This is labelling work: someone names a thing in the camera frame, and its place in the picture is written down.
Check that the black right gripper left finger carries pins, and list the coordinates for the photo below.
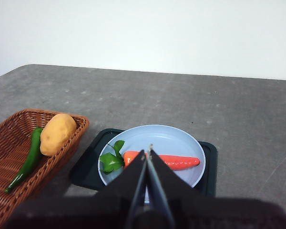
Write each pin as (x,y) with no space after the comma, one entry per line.
(97,210)

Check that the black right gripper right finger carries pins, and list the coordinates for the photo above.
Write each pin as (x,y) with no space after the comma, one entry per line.
(205,212)

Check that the orange carrot with green leaves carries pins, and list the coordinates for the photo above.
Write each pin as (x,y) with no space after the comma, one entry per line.
(181,162)

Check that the black rectangular tray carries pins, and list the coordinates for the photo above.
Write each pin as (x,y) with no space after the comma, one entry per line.
(88,171)

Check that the long green pepper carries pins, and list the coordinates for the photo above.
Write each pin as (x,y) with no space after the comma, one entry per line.
(29,159)

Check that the yellow-brown potato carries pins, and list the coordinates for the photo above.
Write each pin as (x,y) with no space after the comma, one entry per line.
(57,134)

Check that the light blue round plate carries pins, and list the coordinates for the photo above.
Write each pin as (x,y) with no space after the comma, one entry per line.
(162,138)

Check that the brown wicker basket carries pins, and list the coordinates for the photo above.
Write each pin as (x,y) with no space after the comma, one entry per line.
(7,148)

